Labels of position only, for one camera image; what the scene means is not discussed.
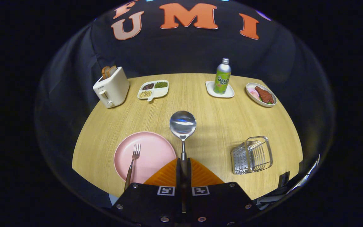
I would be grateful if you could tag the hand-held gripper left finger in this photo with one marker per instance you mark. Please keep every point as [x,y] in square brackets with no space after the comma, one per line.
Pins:
[179,176]

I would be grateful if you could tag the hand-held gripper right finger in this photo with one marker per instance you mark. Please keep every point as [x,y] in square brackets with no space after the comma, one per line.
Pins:
[188,176]

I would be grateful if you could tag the pink round plate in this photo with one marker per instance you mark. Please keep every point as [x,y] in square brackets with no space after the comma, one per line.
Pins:
[156,154]

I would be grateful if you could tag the white divided bean dish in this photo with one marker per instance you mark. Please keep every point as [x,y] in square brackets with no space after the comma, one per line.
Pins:
[161,91]

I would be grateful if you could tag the white square coaster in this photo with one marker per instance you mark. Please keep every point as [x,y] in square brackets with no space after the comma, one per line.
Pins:
[229,94]

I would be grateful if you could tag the white oval plate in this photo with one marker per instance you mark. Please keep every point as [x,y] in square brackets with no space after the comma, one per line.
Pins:
[253,98]

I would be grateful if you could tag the green soda bottle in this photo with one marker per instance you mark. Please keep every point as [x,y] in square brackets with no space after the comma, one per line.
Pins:
[222,78]

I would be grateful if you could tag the pink ham slices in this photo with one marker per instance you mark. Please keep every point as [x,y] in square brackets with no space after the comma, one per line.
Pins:
[253,93]

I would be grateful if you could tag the white toaster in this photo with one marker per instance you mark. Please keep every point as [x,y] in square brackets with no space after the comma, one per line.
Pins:
[113,90]

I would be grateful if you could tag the red fried meat piece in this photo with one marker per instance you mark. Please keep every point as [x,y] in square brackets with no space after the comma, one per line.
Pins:
[265,95]

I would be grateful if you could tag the brown toast slices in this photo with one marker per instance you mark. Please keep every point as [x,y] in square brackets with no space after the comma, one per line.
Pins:
[108,72]

